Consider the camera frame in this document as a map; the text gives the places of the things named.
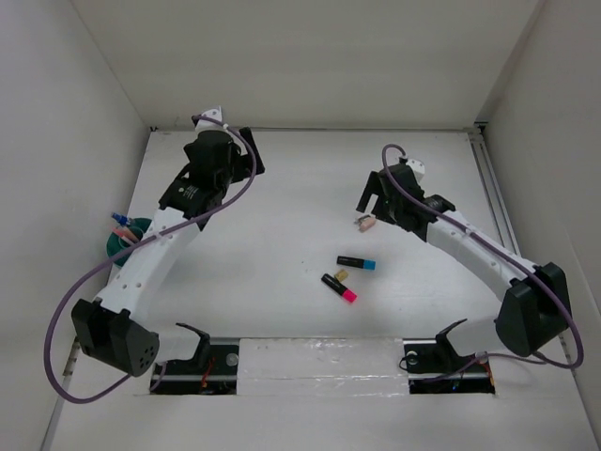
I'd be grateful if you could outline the clear bottle blue cap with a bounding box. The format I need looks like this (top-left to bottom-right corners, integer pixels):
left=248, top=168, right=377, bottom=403
left=111, top=212, right=132, bottom=226

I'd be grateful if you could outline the pink slim highlighter pen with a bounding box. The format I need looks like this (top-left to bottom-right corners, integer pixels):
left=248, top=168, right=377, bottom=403
left=114, top=230, right=135, bottom=246

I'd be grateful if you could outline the red slim highlighter pen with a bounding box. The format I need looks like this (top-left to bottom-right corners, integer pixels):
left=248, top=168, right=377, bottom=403
left=112, top=227, right=139, bottom=245

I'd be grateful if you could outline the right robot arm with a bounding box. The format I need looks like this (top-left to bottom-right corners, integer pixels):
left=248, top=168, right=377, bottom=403
left=357, top=162, right=571, bottom=370

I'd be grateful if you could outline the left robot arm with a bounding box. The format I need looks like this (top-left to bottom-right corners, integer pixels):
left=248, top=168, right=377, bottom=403
left=71, top=128, right=265, bottom=377

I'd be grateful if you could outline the black highlighter blue cap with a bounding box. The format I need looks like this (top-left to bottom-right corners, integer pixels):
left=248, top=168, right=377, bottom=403
left=336, top=256, right=376, bottom=271

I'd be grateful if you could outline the black highlighter pink cap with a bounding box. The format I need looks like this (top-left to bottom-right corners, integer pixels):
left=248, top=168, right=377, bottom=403
left=321, top=273, right=357, bottom=303

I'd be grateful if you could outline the teal round organizer container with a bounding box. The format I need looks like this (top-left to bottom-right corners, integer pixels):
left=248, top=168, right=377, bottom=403
left=106, top=218, right=151, bottom=267

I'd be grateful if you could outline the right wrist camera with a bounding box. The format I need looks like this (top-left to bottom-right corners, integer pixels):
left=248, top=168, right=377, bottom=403
left=406, top=159, right=425, bottom=183

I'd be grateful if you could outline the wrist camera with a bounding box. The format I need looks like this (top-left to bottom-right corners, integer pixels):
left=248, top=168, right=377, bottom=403
left=192, top=106, right=223, bottom=132
left=406, top=159, right=425, bottom=183

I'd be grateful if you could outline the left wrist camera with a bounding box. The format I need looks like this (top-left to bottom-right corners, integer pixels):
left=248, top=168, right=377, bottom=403
left=192, top=106, right=223, bottom=132

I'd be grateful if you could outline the aluminium rail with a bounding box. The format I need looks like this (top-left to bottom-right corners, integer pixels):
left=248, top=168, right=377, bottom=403
left=466, top=123, right=521, bottom=257

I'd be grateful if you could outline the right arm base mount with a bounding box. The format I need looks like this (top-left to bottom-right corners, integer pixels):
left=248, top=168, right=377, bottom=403
left=398, top=319, right=496, bottom=395

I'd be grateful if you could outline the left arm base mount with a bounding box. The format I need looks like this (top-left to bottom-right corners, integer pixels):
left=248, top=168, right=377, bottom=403
left=149, top=322, right=240, bottom=396

